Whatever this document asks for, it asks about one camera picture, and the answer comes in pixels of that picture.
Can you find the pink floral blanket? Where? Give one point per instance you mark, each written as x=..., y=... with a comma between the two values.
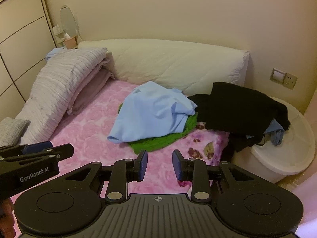
x=86, y=133

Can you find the grey pillow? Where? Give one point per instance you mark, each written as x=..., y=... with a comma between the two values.
x=12, y=130

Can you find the wall socket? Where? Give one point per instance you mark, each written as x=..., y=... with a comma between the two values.
x=290, y=81

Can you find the cream wardrobe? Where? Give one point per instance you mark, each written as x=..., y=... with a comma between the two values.
x=19, y=42

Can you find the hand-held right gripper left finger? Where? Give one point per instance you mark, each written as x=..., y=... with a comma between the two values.
x=143, y=164

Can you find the round mirror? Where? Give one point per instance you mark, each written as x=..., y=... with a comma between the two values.
x=68, y=19

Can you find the green knit sweater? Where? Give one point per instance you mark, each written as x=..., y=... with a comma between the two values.
x=158, y=141

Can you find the white round laundry basket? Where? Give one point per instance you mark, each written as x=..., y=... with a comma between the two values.
x=292, y=151

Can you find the small white container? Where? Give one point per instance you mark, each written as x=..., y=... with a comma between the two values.
x=59, y=33

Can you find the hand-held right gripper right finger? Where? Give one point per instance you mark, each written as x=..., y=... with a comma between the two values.
x=177, y=164

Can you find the pale blue cloth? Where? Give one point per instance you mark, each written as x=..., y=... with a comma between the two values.
x=52, y=54

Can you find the small grey-blue garment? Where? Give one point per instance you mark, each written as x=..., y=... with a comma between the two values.
x=276, y=133

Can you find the black garment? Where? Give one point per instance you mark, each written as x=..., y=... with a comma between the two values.
x=235, y=106

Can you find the white padded headboard cushion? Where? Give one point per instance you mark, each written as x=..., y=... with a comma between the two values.
x=173, y=62

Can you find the light blue sweatshirt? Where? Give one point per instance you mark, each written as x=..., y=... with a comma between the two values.
x=151, y=111

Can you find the grey striped quilt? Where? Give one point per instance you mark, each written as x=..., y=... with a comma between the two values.
x=57, y=84

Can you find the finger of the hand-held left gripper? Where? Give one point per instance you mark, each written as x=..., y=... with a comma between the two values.
x=37, y=147
x=62, y=151

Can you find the person's left hand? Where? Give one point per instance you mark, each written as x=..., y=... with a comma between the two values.
x=6, y=218

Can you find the pink box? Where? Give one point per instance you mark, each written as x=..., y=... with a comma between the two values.
x=71, y=42

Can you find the wall switch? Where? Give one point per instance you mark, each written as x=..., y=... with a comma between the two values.
x=277, y=74

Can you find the folded pale pink blanket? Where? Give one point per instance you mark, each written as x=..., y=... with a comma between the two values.
x=91, y=86

